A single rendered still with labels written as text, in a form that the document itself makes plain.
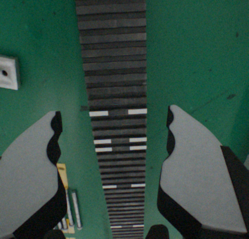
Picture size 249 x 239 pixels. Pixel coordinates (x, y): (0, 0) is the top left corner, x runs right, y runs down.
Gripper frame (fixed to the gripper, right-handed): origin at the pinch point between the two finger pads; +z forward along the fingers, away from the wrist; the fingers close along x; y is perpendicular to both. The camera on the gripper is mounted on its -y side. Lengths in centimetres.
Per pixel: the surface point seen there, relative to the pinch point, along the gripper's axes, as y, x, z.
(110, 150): 6.0, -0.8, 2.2
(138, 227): 22.5, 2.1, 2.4
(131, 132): 3.9, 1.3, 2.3
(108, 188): 12.5, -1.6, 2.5
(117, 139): 4.6, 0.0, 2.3
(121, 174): 9.7, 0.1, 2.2
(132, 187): 12.5, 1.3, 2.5
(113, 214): 18.5, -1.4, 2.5
